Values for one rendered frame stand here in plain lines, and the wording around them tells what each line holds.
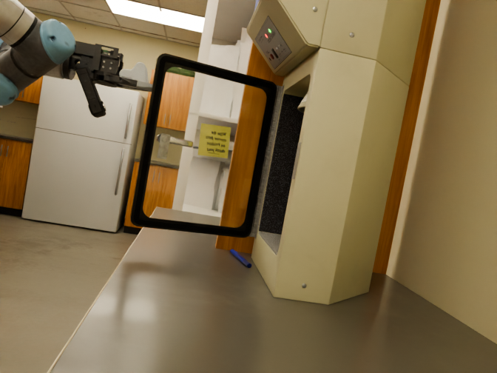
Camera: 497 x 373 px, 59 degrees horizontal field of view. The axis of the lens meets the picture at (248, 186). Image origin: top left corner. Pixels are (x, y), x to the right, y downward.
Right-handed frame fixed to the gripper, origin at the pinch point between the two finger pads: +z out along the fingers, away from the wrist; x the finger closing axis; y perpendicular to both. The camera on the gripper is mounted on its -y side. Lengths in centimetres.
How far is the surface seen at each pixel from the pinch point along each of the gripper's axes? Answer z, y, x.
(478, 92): 74, 13, -11
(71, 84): -145, 42, 460
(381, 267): 69, -35, 10
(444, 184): 74, -9, -5
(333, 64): 34.1, 7.8, -27.5
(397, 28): 47, 18, -23
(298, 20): 26.1, 14.0, -27.5
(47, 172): -157, -68, 461
